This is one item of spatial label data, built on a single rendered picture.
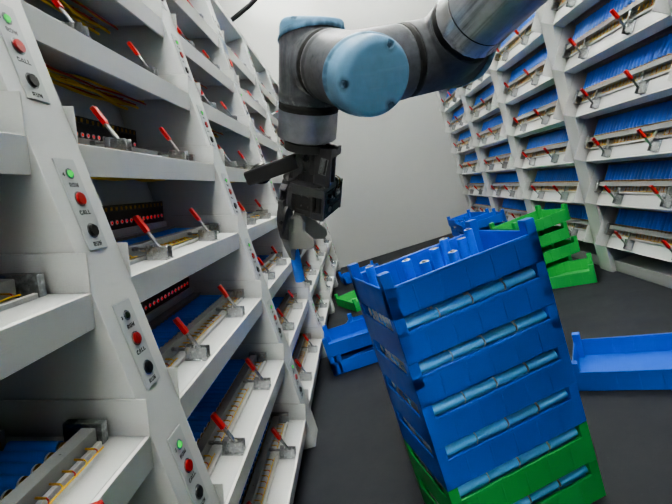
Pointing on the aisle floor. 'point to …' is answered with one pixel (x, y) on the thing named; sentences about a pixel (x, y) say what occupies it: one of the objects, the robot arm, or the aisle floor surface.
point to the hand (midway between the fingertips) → (292, 249)
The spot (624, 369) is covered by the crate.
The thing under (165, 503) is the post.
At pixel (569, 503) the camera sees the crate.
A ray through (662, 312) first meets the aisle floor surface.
